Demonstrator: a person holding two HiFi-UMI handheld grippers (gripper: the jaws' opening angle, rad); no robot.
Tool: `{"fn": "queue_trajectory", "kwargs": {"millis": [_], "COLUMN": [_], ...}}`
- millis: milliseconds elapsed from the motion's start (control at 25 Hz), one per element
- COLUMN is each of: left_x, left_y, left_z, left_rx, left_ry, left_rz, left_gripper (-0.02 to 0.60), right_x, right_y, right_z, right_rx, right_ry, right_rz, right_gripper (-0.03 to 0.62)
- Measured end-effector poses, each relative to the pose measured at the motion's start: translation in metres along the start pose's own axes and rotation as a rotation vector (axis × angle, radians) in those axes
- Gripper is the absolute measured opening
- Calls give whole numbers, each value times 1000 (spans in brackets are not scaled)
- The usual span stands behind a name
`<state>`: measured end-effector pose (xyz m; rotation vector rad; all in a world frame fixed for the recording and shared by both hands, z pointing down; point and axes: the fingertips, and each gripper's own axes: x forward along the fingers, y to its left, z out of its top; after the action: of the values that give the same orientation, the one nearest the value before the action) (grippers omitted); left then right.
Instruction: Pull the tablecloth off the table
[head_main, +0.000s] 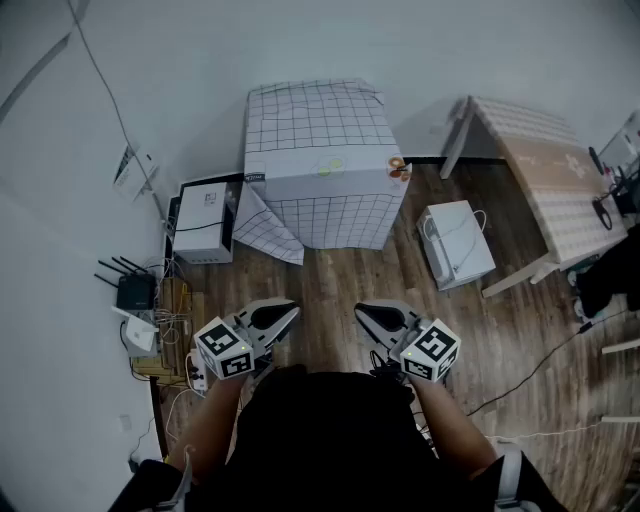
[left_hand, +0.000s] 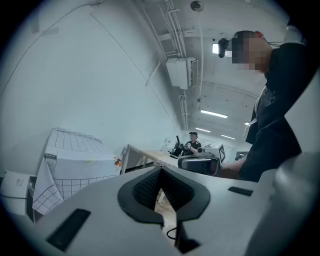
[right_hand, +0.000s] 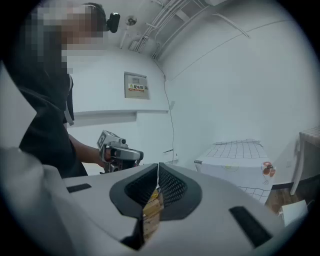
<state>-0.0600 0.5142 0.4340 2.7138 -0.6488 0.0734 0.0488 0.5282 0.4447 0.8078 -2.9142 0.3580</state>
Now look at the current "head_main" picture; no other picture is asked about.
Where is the yellowish cardboard box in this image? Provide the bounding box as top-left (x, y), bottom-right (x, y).
top-left (130, 277), bottom-right (206, 387)

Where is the black cable loop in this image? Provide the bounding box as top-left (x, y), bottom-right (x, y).
top-left (592, 195), bottom-right (615, 232)

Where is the white device box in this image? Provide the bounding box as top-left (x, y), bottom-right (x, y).
top-left (598, 112), bottom-right (640, 166)

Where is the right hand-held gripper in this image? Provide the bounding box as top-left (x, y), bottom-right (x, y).
top-left (355, 299), bottom-right (461, 385)

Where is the white wall cable duct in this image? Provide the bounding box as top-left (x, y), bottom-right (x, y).
top-left (0, 33), bottom-right (72, 126)

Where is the white router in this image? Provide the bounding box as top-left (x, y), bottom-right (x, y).
top-left (110, 305), bottom-right (162, 359)

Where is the white power strip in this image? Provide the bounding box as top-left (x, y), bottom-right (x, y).
top-left (184, 348), bottom-right (211, 399)

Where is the black floor cable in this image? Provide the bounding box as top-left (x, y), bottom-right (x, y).
top-left (467, 308), bottom-right (632, 417)

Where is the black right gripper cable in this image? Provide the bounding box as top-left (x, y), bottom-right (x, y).
top-left (368, 349), bottom-right (401, 381)

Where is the white box with cable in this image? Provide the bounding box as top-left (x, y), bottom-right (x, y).
top-left (416, 199), bottom-right (497, 292)

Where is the white lined paper sheet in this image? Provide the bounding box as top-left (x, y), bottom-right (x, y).
top-left (112, 142), bottom-right (142, 202)

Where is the black device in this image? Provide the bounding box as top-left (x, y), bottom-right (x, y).
top-left (612, 164), bottom-right (640, 217)

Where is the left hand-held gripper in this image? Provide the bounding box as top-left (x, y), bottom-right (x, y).
top-left (193, 298), bottom-right (301, 381)

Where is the person's left forearm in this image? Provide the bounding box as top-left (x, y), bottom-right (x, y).
top-left (179, 372), bottom-right (251, 484)

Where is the black wall cable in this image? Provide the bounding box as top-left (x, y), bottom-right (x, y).
top-left (67, 0), bottom-right (174, 224)

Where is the grey shoulder strap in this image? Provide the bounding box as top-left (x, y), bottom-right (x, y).
top-left (494, 447), bottom-right (526, 512)
top-left (167, 444), bottom-right (195, 501)

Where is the tangle of thin cables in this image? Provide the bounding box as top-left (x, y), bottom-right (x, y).
top-left (144, 257), bottom-right (194, 346)

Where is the person's right forearm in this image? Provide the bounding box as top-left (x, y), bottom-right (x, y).
top-left (412, 379), bottom-right (500, 482)

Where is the white appliance by wall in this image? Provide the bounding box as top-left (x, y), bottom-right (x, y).
top-left (172, 180), bottom-right (236, 265)

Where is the person in dark uniform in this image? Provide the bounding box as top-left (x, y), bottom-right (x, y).
top-left (107, 363), bottom-right (569, 512)

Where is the white looped cable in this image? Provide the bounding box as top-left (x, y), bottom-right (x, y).
top-left (423, 208), bottom-right (489, 275)

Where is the black router with antennas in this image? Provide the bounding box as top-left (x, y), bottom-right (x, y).
top-left (93, 255), bottom-right (157, 312)

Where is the white power cable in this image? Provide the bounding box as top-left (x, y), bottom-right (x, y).
top-left (163, 387), bottom-right (195, 444)

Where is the white floor cable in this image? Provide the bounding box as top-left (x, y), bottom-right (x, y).
top-left (484, 423), bottom-right (604, 444)

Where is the white black-checked cloth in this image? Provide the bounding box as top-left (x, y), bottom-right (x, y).
top-left (232, 77), bottom-right (412, 266)

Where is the white table with patterned top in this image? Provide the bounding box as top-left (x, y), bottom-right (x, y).
top-left (439, 94), bottom-right (632, 300)

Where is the small white wall box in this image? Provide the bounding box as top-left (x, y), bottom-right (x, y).
top-left (138, 151), bottom-right (161, 194)

